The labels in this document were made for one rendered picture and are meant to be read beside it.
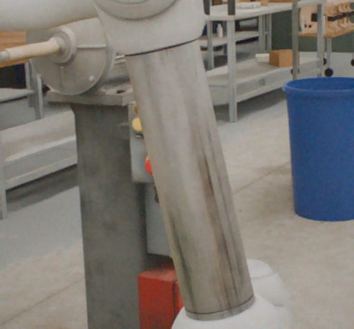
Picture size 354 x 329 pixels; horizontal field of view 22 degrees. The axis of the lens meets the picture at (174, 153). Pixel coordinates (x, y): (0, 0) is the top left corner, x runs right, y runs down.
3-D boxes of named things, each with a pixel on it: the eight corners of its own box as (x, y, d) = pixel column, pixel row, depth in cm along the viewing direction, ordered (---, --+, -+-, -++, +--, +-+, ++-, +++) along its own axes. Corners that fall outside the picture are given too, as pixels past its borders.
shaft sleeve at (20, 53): (59, 42, 218) (58, 54, 219) (48, 39, 220) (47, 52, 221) (10, 50, 203) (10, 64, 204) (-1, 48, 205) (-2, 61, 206)
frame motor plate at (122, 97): (121, 81, 269) (120, 69, 268) (191, 85, 257) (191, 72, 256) (47, 101, 238) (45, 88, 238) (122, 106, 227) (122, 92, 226)
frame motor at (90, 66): (111, 74, 265) (106, -15, 259) (191, 77, 252) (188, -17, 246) (22, 96, 231) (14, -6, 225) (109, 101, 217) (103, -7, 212)
